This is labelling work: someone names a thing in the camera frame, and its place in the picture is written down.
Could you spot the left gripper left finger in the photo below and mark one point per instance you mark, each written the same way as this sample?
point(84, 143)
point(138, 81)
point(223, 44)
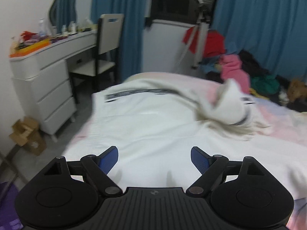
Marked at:
point(94, 171)

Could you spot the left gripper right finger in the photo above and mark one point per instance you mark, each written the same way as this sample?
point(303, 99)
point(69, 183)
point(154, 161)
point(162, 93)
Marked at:
point(214, 171)

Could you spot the white knit garment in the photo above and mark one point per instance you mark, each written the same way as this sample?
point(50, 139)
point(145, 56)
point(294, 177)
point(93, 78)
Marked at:
point(154, 124)

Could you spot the cardboard box on floor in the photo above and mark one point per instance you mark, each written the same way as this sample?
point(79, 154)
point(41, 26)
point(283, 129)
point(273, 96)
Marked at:
point(25, 133)

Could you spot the green garment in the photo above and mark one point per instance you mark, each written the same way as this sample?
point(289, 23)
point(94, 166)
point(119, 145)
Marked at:
point(265, 85)

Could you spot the pink garment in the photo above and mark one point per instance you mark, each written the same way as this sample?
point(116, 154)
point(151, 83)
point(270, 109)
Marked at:
point(231, 68)

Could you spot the black garment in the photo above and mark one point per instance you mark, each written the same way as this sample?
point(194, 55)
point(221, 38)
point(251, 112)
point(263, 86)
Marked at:
point(250, 65)

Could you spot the white dressing table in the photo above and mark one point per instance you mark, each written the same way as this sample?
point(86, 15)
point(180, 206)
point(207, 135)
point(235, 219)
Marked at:
point(41, 81)

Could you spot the red garment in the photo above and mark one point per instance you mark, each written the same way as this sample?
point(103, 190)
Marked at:
point(214, 45)

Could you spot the silver tripod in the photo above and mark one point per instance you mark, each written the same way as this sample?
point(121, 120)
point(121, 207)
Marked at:
point(201, 27)

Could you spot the orange tray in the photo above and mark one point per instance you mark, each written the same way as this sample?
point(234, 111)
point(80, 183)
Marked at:
point(30, 49)

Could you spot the white black chair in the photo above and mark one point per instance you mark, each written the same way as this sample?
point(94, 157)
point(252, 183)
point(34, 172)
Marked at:
point(105, 54)

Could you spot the right blue curtain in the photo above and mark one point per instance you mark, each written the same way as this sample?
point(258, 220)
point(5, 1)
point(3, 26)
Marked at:
point(273, 31)

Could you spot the blue curtain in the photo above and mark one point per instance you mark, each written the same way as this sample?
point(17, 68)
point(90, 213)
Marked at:
point(131, 43)
point(273, 31)

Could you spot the wavy mirror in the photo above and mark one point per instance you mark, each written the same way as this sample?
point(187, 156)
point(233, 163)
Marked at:
point(62, 12)

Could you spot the left blue curtain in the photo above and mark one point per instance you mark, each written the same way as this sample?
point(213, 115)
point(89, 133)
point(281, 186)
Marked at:
point(131, 43)

